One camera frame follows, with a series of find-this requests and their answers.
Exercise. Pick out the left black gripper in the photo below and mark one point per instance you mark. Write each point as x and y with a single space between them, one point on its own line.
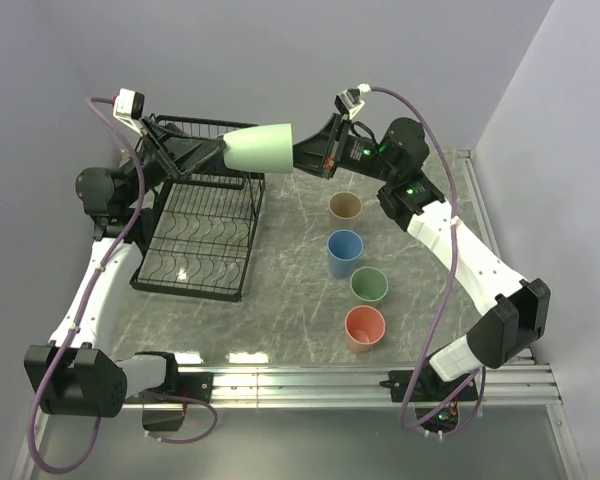
177 151

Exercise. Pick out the large green plastic cup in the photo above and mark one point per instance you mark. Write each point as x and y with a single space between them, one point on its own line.
369 285

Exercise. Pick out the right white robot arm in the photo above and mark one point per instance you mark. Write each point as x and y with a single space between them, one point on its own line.
513 310

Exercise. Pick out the aluminium mounting rail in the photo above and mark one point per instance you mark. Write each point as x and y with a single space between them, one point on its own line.
355 386

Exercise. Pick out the small green plastic cup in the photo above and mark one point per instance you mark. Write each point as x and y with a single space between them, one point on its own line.
260 149

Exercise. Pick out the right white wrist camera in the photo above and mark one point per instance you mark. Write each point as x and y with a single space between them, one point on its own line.
350 102

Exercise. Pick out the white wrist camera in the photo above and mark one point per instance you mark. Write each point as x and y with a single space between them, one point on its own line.
350 102
128 109

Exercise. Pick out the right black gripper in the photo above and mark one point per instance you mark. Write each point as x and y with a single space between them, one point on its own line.
312 154

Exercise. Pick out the pink plastic cup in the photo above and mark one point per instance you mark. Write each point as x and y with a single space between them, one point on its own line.
364 327

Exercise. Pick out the blue plastic cup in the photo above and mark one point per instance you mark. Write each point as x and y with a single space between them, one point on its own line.
344 249

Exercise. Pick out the black wire dish rack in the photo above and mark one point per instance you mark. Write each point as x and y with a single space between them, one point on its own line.
203 236

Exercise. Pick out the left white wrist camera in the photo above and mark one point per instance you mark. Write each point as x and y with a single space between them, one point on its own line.
128 109

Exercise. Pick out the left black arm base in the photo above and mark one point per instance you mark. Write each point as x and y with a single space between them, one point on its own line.
195 385

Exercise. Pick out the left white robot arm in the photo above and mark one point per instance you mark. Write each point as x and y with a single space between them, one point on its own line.
72 374

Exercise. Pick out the beige plastic cup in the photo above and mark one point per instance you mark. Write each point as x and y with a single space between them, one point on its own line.
344 207

